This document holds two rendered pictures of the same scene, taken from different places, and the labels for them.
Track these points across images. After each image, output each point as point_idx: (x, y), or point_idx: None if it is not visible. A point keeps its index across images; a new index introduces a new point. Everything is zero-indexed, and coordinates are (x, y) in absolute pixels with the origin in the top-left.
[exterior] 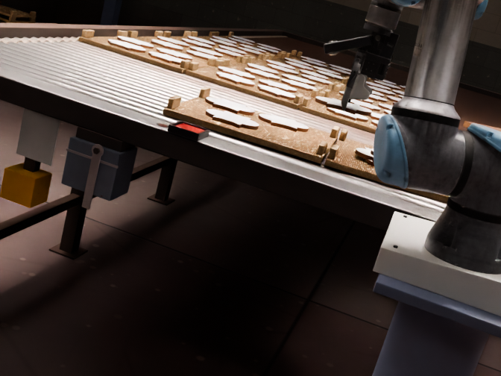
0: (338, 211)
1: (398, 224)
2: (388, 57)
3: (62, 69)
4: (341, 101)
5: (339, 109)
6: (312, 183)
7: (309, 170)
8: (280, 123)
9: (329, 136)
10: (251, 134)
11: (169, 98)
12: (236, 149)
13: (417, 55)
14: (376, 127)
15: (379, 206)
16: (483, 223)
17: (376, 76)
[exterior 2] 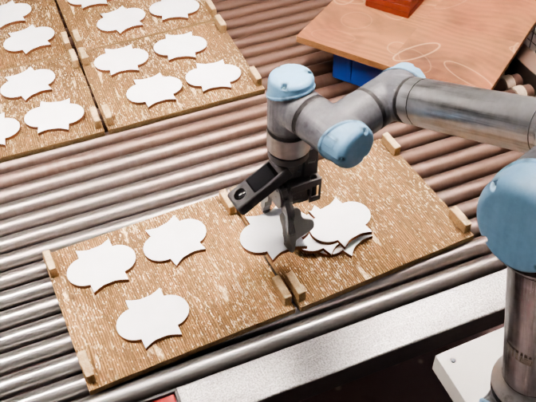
0: (368, 373)
1: (469, 392)
2: (313, 172)
3: None
4: (286, 246)
5: (285, 252)
6: (333, 375)
7: (307, 346)
8: (183, 255)
9: (230, 214)
10: (206, 339)
11: (88, 376)
12: (226, 392)
13: (526, 364)
14: (202, 92)
15: (407, 348)
16: None
17: (311, 200)
